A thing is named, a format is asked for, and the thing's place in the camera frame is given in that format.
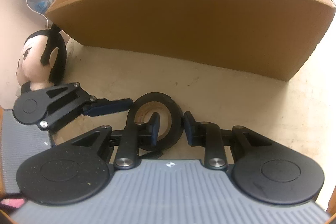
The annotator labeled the black tape roll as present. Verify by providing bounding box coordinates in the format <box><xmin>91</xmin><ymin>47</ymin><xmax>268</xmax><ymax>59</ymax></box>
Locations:
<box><xmin>126</xmin><ymin>92</ymin><xmax>183</xmax><ymax>151</ymax></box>

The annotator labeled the plush doll red shirt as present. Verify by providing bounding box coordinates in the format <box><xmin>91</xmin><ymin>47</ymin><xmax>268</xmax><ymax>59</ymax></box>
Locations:
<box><xmin>16</xmin><ymin>24</ymin><xmax>67</xmax><ymax>94</ymax></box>

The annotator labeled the brown cardboard box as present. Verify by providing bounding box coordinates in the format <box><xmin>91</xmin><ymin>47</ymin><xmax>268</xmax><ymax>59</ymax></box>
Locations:
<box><xmin>47</xmin><ymin>0</ymin><xmax>335</xmax><ymax>81</ymax></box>

